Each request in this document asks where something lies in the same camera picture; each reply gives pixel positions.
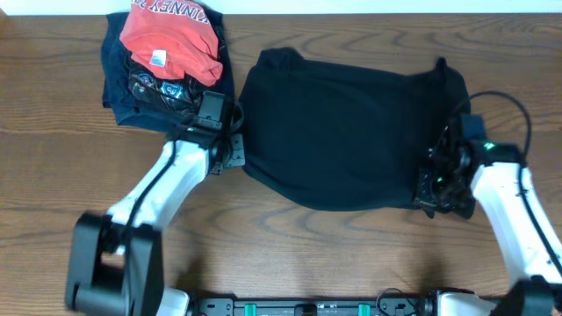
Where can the black t-shirt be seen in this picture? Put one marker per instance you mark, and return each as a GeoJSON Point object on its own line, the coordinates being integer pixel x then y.
{"type": "Point", "coordinates": [340, 138]}

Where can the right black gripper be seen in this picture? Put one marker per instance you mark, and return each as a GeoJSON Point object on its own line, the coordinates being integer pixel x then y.
{"type": "Point", "coordinates": [423, 196]}

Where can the black patterned folded shirt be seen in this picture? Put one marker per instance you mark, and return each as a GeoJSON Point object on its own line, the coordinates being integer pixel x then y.
{"type": "Point", "coordinates": [182, 96]}

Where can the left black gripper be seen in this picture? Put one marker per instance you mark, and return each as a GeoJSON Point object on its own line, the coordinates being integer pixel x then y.
{"type": "Point", "coordinates": [240, 157]}

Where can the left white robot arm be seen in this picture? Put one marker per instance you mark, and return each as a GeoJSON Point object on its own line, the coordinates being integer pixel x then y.
{"type": "Point", "coordinates": [116, 259]}

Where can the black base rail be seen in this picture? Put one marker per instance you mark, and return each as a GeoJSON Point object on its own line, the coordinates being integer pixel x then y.
{"type": "Point", "coordinates": [329, 307]}

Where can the navy folded t-shirt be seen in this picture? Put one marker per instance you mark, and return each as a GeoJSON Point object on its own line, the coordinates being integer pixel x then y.
{"type": "Point", "coordinates": [116, 60]}

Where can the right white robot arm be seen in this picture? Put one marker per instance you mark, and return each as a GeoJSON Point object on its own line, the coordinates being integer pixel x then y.
{"type": "Point", "coordinates": [460, 175]}

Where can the orange folded t-shirt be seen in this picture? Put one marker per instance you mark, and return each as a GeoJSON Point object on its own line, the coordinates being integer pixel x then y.
{"type": "Point", "coordinates": [173, 39]}

